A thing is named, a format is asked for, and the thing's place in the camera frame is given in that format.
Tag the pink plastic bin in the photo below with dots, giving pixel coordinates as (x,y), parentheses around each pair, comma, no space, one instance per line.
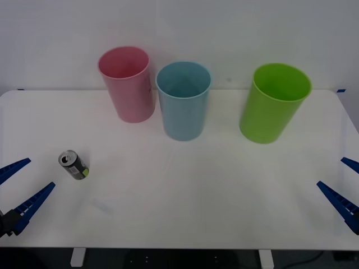
(131,98)

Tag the green plastic bin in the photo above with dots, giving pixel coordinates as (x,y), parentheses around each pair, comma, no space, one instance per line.
(266,120)

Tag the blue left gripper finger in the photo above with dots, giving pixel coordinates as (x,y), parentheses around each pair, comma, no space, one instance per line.
(12,169)
(32,206)

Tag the black drink can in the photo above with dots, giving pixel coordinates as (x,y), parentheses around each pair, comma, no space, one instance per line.
(75,168)

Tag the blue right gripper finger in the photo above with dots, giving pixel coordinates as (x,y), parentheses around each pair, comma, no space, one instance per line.
(352,164)
(340,204)

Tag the pale blue plastic bin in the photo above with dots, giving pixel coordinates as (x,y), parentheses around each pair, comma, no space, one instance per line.
(182,117)

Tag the white table leg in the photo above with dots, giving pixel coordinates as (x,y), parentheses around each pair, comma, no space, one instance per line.
(266,258)
(77,257)

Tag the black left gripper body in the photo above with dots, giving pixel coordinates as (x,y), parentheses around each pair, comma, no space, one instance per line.
(1,225)

